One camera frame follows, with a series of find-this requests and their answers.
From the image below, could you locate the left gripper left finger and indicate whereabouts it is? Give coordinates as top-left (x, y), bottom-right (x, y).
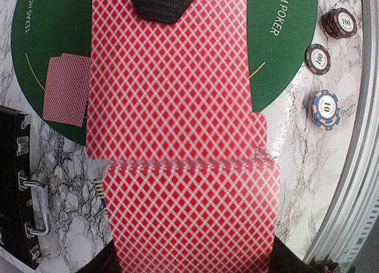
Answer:
top-left (77, 241), bottom-right (120, 273)

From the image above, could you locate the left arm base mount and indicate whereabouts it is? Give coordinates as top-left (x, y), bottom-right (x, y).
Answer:
top-left (309, 260), bottom-right (356, 273)

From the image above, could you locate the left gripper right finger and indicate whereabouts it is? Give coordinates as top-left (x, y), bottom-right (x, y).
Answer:
top-left (271, 236), bottom-right (317, 273)

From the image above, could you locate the round green poker mat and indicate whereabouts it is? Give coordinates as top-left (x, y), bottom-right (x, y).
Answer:
top-left (11, 0), bottom-right (319, 146)

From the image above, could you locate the red-backed playing card deck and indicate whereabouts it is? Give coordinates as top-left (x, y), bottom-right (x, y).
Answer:
top-left (104, 113), bottom-right (280, 272)

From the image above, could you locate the orange hundred chip stack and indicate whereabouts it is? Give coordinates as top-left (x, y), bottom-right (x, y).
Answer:
top-left (322, 8), bottom-right (357, 39)

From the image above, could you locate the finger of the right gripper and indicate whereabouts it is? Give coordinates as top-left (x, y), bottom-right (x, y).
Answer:
top-left (132, 0), bottom-right (195, 25)

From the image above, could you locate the front aluminium rail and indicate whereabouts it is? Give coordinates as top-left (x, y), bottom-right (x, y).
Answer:
top-left (304, 0), bottom-right (378, 269)

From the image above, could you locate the hundred chip front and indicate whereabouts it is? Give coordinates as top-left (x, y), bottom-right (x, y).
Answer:
top-left (304, 43), bottom-right (331, 75)

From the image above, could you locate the blue gold card box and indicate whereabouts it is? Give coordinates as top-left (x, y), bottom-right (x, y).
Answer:
top-left (94, 177), bottom-right (107, 210)

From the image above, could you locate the black poker chip case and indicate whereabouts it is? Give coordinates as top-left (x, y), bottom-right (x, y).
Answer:
top-left (1, 106), bottom-right (49, 270)

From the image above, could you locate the dealt card seat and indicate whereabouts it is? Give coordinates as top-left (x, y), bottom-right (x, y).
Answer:
top-left (43, 53), bottom-right (91, 127)

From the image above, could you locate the blue ten chip stack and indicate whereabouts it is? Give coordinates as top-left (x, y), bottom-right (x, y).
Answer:
top-left (311, 89), bottom-right (341, 131)

